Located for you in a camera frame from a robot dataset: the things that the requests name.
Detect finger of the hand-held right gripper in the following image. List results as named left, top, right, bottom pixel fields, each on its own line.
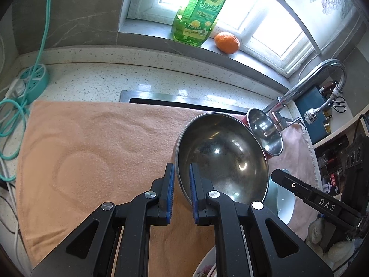
left=271, top=169, right=362, bottom=234

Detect round teal power strip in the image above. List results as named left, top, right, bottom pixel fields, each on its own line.
left=17, top=64, right=49, bottom=104

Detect green dish soap bottle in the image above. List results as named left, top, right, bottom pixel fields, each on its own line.
left=171, top=0, right=231, bottom=47

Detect small red steel bowl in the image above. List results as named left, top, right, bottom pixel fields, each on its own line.
left=244, top=108, right=284, bottom=159

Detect purple blossom print plate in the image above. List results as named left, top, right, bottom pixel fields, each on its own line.
left=193, top=247, right=217, bottom=277

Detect chrome kitchen faucet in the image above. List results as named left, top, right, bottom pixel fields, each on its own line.
left=261, top=59, right=346, bottom=139

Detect orange towel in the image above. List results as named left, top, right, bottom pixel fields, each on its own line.
left=14, top=99, right=248, bottom=269

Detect pink towel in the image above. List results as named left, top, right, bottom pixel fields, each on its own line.
left=231, top=112, right=320, bottom=237

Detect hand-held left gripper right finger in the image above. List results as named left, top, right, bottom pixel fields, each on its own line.
left=189, top=163, right=335, bottom=277

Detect wooden shelf unit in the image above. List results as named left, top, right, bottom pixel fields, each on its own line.
left=313, top=104, right=369, bottom=197

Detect blue knife holder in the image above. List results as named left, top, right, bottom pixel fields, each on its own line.
left=295, top=88, right=343, bottom=139

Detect black handle scissors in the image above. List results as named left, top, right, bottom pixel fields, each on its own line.
left=331, top=96, right=346, bottom=113

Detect orange fruit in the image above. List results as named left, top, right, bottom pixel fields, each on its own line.
left=215, top=32, right=240, bottom=54

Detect grey window sill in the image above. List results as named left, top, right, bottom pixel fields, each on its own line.
left=117, top=20, right=292, bottom=78

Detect large stainless steel bowl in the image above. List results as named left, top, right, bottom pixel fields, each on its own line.
left=171, top=113, right=270, bottom=208

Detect dark sauce bottle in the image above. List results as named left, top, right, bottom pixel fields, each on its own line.
left=317, top=147, right=348, bottom=166

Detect white frame window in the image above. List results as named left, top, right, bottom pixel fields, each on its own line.
left=118, top=0, right=318, bottom=78

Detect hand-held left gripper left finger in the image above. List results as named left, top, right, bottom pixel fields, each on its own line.
left=30, top=163, right=175, bottom=277

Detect teal power cable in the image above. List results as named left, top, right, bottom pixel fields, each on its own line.
left=0, top=0, right=55, bottom=160

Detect person's right hand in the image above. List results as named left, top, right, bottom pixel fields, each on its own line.
left=307, top=218, right=356, bottom=269

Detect pale blue ceramic bowl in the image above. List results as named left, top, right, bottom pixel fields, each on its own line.
left=267, top=169, right=296, bottom=226

